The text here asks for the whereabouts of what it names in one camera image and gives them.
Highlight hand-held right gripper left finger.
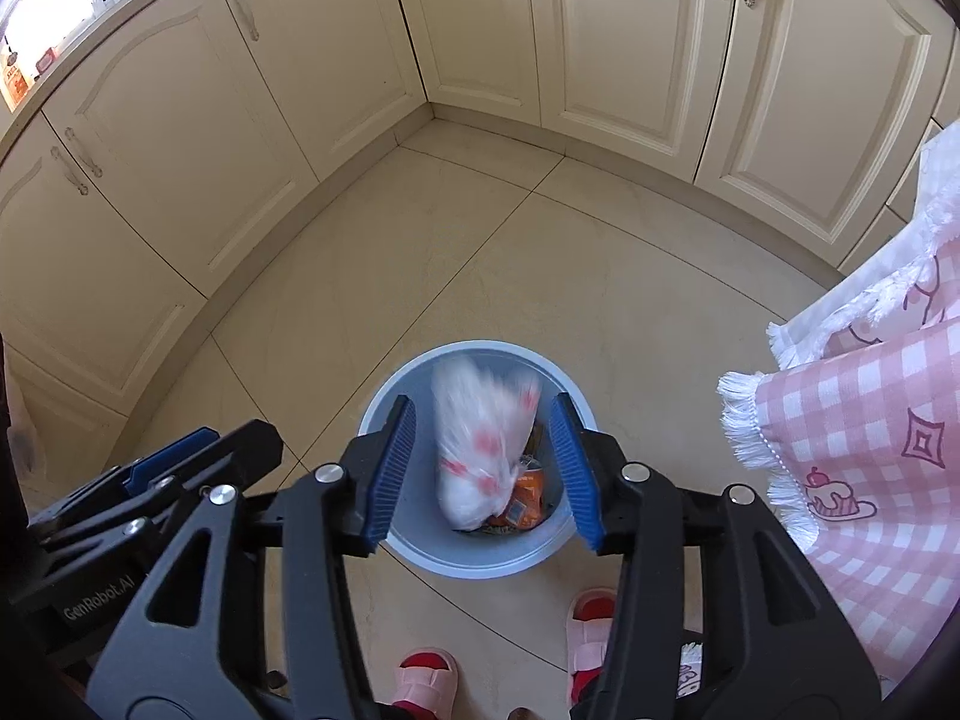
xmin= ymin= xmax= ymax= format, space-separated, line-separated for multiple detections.
xmin=86 ymin=394 xmax=419 ymax=720

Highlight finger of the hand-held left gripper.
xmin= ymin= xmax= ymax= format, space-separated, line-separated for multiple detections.
xmin=26 ymin=426 xmax=220 ymax=541
xmin=146 ymin=420 xmax=284 ymax=515

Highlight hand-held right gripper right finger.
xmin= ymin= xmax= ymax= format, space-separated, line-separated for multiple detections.
xmin=547 ymin=392 xmax=882 ymax=720

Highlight crushed orange drink can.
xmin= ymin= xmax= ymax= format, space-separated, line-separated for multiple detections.
xmin=487 ymin=457 xmax=550 ymax=530

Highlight grey round trash bin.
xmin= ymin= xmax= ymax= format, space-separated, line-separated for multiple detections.
xmin=356 ymin=341 xmax=593 ymax=580

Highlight white red-spotted plastic bag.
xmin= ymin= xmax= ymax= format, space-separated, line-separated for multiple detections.
xmin=430 ymin=356 xmax=545 ymax=530

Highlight pink slipper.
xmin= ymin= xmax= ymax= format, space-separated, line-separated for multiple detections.
xmin=388 ymin=645 xmax=460 ymax=720
xmin=565 ymin=587 xmax=625 ymax=704

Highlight pink checkered tablecloth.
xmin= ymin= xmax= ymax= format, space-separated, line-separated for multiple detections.
xmin=716 ymin=120 xmax=960 ymax=691

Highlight cream lower kitchen cabinets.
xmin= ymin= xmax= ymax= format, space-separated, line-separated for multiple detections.
xmin=0 ymin=0 xmax=960 ymax=436

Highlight orange labelled packet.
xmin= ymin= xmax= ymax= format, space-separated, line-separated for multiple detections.
xmin=0 ymin=52 xmax=32 ymax=112

